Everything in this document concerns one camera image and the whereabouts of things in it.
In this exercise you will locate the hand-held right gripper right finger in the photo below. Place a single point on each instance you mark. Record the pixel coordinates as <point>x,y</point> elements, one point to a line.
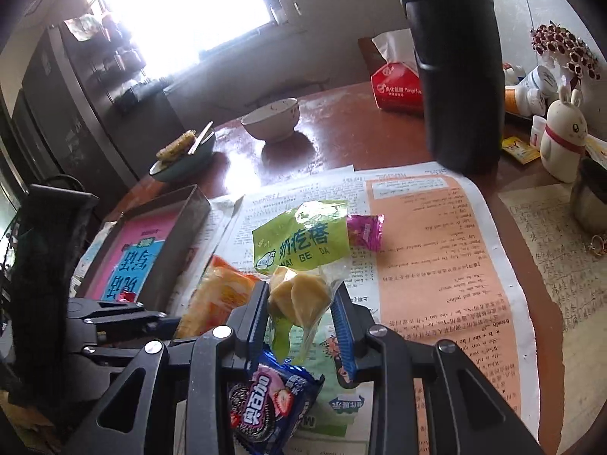
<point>344,336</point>

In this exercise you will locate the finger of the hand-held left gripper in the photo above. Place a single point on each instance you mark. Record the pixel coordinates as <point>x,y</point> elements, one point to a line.
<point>109,348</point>
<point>123,313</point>

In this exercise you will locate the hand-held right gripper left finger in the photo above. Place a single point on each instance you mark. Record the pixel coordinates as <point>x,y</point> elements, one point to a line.
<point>253,322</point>

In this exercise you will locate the orange snack packet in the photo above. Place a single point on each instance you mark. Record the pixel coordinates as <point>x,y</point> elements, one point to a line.
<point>213,294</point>

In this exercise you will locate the pink cardboard box tray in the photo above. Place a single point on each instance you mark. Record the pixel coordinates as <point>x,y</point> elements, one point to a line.
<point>142,246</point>

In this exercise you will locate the green snack packet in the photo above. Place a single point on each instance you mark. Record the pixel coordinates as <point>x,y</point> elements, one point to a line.
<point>303,241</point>

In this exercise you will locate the blue cookie packet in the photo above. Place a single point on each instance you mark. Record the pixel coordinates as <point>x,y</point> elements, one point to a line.
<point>284,403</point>

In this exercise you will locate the purple candy packet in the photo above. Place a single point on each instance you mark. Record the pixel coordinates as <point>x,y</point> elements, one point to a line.
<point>365,232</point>

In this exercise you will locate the newspaper with orange panel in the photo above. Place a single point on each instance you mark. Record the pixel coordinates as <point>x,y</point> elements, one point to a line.
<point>417,246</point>

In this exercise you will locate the dark grey refrigerator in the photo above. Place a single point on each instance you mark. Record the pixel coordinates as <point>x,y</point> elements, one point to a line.
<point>71,104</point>

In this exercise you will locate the grey plate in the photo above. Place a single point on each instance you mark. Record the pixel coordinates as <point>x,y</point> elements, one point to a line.
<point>189,163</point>

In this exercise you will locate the stack of pancakes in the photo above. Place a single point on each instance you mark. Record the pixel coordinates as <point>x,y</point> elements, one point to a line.
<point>175,147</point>

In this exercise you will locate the wooden chopsticks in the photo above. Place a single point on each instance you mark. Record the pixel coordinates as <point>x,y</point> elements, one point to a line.
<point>201,136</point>

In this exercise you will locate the white ceramic bowl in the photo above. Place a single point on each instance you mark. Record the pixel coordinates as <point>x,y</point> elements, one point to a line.
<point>272,121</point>

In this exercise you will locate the cluttered shelf rack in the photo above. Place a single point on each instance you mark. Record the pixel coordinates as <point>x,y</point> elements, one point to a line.
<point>123,61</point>

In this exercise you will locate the text-printed paper sheet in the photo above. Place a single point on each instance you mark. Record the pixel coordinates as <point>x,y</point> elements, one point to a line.
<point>545,246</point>

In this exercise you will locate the crumpled bag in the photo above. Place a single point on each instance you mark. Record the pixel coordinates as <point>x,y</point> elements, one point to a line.
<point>83,26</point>

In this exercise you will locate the red tissue pack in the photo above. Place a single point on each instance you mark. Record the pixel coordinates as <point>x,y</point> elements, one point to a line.
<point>396,87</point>

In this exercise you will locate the small yellow sachet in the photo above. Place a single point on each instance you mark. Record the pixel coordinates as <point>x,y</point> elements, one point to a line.
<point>520,150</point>

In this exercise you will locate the black thermos bottle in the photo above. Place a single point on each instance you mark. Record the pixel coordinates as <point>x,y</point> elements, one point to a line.
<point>455,80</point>

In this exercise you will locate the bright window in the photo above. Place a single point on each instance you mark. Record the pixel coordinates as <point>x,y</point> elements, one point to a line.
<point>189,4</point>

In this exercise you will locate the white rabbit figurine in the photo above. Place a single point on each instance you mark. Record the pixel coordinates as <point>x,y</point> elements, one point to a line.
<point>562,137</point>

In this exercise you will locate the orange medicine bottle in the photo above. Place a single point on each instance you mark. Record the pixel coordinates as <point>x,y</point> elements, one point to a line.
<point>521,99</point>

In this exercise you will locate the white jar with blue label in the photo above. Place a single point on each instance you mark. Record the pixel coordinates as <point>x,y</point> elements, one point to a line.
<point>538,80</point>

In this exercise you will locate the beaded flower ornament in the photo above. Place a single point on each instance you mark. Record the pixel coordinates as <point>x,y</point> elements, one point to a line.
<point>564,47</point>

